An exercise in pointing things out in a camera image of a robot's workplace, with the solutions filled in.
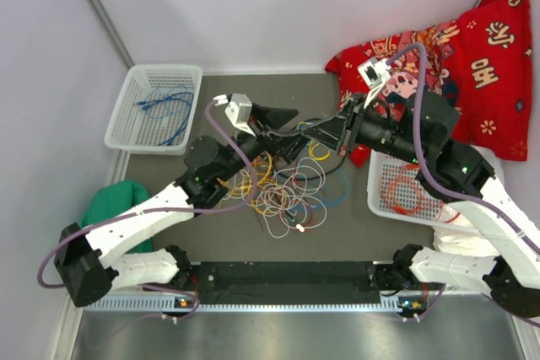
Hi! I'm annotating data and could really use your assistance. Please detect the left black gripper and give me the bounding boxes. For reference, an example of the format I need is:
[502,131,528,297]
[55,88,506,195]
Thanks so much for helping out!
[217,103,310,183]

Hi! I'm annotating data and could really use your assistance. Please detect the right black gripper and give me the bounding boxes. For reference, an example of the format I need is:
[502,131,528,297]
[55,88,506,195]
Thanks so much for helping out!
[302,93,426,166]

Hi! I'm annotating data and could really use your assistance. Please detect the black cable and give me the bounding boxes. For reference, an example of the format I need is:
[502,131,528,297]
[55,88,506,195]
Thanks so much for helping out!
[269,123,351,180]

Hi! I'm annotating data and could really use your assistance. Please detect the yellow cable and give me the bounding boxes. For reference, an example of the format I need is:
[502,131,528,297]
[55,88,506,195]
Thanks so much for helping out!
[219,119,334,218]

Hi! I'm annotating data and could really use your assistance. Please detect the orange cable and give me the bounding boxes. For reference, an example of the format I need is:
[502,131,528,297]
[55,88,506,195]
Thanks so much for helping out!
[379,164,459,224]

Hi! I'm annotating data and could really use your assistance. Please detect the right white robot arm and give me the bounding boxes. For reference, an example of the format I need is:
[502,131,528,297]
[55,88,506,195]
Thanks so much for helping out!
[300,92,539,321]

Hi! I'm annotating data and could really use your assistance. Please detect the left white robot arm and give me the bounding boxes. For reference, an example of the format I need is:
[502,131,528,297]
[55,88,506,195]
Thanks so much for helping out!
[50,98,307,308]

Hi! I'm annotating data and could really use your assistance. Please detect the right white plastic basket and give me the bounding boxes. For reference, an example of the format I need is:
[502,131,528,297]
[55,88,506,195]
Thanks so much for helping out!
[367,151,478,234]

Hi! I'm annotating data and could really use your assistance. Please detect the white plastic basket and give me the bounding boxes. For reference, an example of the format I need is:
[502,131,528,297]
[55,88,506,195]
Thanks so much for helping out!
[105,64,203,156]
[367,151,478,234]

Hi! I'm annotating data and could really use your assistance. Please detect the left white plastic basket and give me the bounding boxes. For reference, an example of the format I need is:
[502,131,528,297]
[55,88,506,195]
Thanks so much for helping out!
[105,64,203,156]

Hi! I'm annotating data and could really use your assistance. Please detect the red printed pillow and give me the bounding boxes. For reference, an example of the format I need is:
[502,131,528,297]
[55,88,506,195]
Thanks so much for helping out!
[325,0,533,162]

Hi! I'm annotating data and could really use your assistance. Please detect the green cloth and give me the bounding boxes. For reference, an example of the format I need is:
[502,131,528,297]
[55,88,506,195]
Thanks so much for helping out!
[79,180,150,228]

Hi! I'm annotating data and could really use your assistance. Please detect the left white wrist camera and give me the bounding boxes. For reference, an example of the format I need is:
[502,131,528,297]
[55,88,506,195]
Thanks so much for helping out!
[213,94,256,137]

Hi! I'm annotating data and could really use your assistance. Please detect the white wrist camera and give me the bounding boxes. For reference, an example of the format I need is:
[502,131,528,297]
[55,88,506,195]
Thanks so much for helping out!
[358,57,392,107]
[213,94,256,137]

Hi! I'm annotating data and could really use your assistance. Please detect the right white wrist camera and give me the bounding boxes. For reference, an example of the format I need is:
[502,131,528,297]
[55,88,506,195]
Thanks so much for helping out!
[358,57,392,107]

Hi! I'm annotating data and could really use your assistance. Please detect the white cable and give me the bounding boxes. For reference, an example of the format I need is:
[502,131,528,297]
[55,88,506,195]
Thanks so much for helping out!
[223,155,329,239]

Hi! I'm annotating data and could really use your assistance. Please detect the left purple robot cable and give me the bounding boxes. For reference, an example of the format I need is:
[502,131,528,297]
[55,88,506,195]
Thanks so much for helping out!
[36,98,258,289]

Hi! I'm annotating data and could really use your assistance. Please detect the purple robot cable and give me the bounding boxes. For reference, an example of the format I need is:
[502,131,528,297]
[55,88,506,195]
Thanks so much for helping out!
[36,98,258,289]
[386,42,540,330]

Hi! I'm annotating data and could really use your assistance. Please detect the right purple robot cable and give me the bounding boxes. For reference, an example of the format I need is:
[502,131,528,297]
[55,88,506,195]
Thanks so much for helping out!
[386,42,540,330]

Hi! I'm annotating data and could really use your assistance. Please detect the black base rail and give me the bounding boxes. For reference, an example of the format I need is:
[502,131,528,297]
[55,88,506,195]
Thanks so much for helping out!
[84,261,427,314]

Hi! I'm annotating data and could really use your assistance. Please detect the grey corner post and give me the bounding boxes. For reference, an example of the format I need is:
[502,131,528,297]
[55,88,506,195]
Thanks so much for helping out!
[86,0,135,70]

